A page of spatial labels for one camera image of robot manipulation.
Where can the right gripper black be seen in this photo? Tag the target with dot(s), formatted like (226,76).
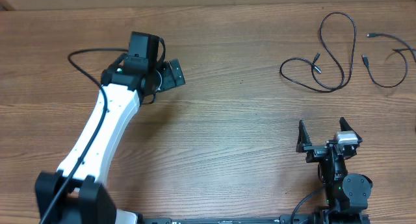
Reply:
(315,151)

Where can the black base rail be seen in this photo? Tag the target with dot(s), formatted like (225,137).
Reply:
(283,219)

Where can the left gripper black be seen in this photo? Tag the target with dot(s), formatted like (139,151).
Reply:
(168,80)

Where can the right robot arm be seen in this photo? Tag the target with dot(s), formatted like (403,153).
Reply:
(346,193)

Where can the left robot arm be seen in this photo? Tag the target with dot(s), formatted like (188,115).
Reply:
(76,192)

